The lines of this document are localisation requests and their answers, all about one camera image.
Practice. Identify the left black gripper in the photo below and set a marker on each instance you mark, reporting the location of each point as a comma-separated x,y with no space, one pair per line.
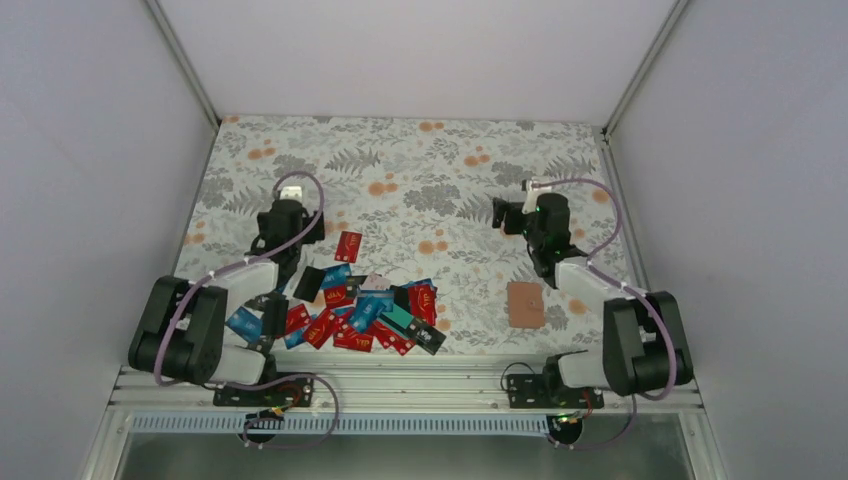
316,234

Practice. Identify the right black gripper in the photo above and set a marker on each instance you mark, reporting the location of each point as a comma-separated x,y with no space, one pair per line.
500,207

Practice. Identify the black vip logo card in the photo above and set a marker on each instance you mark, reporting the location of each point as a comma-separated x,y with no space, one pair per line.
425,335

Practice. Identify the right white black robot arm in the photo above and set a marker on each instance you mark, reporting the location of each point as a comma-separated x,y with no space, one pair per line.
644,350

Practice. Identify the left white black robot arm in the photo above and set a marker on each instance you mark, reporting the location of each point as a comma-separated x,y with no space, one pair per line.
180,334

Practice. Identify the lone red card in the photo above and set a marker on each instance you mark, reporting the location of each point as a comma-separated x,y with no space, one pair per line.
348,247

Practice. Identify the black card left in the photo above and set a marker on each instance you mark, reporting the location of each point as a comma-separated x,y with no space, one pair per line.
309,284

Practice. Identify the red vip card upper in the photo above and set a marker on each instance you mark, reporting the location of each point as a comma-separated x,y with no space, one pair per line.
340,296

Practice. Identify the red vip card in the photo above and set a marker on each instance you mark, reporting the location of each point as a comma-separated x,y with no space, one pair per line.
340,296
422,299
354,341

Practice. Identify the white pink card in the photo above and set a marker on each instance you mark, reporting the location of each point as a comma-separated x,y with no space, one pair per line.
375,282

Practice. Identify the blue card far left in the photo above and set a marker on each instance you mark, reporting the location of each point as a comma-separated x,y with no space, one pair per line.
246,325

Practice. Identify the red card lower left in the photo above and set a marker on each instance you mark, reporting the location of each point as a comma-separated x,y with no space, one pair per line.
321,329

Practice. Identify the blue diamond card centre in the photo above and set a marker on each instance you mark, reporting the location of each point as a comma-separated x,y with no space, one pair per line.
370,304

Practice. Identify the red vip card right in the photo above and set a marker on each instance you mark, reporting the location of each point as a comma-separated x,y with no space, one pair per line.
422,299

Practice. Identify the red vip card bottom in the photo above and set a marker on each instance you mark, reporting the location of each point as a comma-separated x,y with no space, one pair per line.
354,341

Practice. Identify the teal card with black stripe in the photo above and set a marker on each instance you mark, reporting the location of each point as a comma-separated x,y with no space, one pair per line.
397,319

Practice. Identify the floral patterned table mat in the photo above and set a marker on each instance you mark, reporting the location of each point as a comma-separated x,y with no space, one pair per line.
419,193

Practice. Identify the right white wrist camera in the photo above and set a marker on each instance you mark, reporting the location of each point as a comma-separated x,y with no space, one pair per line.
530,189

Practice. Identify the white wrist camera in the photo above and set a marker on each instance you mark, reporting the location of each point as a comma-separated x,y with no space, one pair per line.
293,193
530,189

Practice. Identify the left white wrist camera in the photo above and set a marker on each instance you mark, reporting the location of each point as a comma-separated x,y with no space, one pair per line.
293,193

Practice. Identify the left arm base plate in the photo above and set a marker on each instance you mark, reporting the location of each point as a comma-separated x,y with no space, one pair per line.
297,393

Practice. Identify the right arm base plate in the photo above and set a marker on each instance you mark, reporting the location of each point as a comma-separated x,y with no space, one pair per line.
530,391

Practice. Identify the aluminium rail frame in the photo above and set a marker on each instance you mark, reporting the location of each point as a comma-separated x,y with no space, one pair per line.
416,395

